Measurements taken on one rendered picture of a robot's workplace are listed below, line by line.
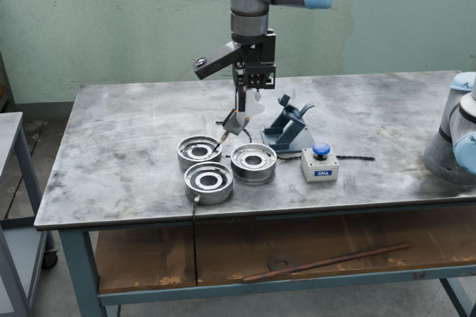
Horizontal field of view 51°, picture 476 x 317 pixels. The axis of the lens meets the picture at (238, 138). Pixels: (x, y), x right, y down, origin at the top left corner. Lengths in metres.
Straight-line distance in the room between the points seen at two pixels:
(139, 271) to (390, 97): 0.85
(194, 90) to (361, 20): 1.55
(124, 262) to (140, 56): 1.64
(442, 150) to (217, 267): 0.60
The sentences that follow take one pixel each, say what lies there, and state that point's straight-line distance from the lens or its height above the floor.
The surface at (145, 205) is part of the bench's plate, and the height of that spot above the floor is 0.80.
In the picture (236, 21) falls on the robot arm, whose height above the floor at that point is 1.16.
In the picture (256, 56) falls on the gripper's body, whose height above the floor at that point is 1.08.
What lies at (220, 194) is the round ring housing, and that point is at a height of 0.83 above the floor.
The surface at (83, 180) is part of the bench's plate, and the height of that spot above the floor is 0.80.
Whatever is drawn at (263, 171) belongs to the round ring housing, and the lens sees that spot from 1.10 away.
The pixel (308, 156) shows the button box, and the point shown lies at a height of 0.85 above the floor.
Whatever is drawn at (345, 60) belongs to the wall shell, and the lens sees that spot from 2.92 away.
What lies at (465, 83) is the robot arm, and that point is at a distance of 1.14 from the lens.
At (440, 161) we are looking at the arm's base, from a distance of 1.22.
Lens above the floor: 1.51
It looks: 34 degrees down
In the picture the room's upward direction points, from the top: 1 degrees clockwise
